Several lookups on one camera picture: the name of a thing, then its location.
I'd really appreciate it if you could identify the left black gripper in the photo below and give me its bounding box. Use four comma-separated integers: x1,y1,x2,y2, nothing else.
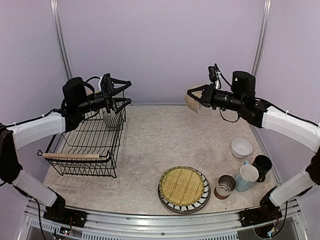
76,77,132,114

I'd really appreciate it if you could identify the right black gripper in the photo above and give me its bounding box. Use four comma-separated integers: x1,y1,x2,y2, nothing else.
187,83,245,112

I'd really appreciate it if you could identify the beige ceramic cup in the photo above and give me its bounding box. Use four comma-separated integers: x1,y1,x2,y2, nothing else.
184,83,204,114

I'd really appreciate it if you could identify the white ceramic bowl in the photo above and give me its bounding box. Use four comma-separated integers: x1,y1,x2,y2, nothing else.
231,138,253,159

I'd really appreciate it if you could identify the light blue faceted cup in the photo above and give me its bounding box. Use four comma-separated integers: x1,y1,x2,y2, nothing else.
235,160,259,193

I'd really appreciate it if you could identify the dark navy cup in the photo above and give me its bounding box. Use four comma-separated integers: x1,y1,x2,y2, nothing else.
252,155,273,183

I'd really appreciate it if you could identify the white brown ceramic cup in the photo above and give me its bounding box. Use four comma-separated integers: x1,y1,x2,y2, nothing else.
214,174,237,200

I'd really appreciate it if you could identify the yellow woven bamboo mat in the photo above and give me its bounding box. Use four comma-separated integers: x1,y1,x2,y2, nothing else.
158,166,205,207

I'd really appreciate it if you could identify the black white striped plate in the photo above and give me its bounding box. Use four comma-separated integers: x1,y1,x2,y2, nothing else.
158,166,210,211

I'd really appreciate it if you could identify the grey deer pattern plate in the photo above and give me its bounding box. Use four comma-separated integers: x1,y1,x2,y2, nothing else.
157,167,212,215

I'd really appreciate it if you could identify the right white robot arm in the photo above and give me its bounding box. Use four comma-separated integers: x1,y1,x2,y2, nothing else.
185,83,320,222

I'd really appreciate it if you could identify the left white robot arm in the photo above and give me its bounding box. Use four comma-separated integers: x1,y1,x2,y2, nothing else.
0,73,132,223

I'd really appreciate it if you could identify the striped ceramic bowl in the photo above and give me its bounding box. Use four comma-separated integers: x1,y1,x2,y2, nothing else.
102,111,121,128

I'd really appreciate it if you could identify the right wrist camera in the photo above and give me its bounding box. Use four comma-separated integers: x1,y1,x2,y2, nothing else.
207,63,256,100

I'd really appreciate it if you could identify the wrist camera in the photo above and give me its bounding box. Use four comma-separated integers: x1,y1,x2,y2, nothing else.
61,77,95,112
207,63,256,100

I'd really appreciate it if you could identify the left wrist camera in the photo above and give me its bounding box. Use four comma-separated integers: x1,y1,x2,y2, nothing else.
61,77,95,112

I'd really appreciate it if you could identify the black wire dish rack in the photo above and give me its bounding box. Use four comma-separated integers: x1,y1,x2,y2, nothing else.
44,108,126,178

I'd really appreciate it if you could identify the left aluminium frame post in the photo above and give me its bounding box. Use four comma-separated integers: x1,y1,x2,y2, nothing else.
49,0,73,80

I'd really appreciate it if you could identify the aluminium frame post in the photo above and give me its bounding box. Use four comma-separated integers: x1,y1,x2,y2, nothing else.
251,0,272,76
49,0,73,80

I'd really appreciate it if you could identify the right aluminium frame post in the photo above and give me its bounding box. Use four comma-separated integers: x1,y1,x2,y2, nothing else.
251,0,272,76

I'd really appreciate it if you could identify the front aluminium rail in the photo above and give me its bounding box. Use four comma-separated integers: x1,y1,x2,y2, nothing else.
19,198,308,240

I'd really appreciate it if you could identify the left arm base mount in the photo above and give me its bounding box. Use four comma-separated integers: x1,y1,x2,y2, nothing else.
43,208,88,228

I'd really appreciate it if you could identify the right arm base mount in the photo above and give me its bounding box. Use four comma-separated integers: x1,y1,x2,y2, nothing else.
238,207,283,227

